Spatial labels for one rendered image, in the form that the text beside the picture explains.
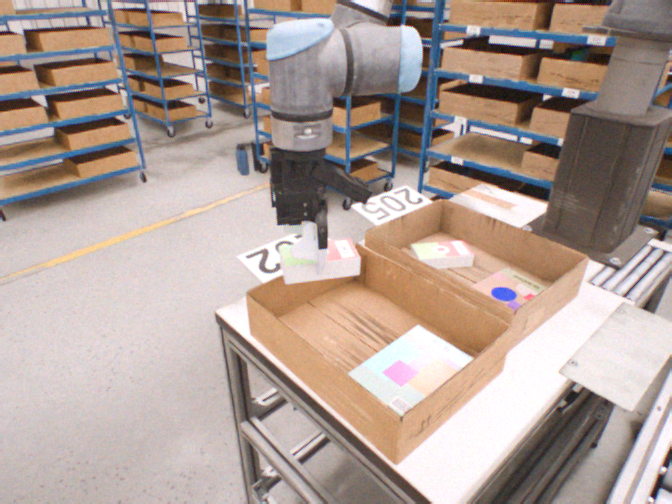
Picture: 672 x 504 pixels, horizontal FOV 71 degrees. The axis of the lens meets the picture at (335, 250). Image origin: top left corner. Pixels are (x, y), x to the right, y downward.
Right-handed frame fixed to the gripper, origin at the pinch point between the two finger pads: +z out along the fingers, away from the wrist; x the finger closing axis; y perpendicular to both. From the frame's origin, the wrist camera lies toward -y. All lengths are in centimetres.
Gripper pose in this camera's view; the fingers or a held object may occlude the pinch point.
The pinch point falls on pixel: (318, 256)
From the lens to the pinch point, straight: 82.4
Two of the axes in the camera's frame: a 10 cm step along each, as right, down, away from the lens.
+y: -9.7, 1.2, -2.1
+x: 2.4, 5.0, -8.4
